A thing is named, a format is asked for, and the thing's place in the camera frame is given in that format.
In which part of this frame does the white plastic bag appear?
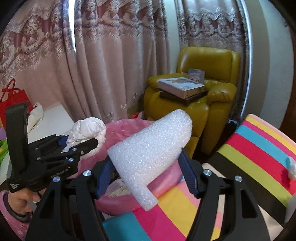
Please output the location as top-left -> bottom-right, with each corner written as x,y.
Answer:
62,117 -> 107,160

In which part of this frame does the white foam corner piece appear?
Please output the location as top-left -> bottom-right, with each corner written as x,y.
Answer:
107,109 -> 193,211

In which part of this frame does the pink sleeve forearm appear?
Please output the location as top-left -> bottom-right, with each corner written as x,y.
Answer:
1,190 -> 33,240

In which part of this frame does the pink trash bag bin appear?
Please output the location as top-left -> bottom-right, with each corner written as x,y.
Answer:
78,115 -> 192,215

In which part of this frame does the person's left hand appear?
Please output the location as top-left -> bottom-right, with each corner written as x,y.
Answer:
8,188 -> 41,215

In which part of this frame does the white low cabinet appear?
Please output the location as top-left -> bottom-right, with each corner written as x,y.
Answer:
1,102 -> 74,185

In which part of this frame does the cream cloth bag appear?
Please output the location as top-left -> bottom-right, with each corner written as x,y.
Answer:
27,102 -> 44,133

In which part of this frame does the red paper gift bag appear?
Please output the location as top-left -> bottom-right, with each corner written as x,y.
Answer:
0,79 -> 34,129

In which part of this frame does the striped colourful table cloth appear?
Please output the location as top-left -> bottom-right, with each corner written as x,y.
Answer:
103,114 -> 295,240

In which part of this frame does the yellow leather armchair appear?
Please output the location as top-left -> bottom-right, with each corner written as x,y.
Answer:
144,47 -> 240,156

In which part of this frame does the left lace curtain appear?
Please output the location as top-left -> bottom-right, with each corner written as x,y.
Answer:
1,1 -> 170,122

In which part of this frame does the lace curtain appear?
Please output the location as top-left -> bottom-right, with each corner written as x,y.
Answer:
175,1 -> 248,115
1,1 -> 170,122

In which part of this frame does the dark book stack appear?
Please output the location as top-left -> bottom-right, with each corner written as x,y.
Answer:
159,91 -> 207,105

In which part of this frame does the white picture book box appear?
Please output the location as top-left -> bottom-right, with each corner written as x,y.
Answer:
157,77 -> 207,99

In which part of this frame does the small colourful book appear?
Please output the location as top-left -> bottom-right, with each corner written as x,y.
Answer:
188,69 -> 205,84

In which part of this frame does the right lace curtain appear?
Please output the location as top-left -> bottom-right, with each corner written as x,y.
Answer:
175,1 -> 248,115

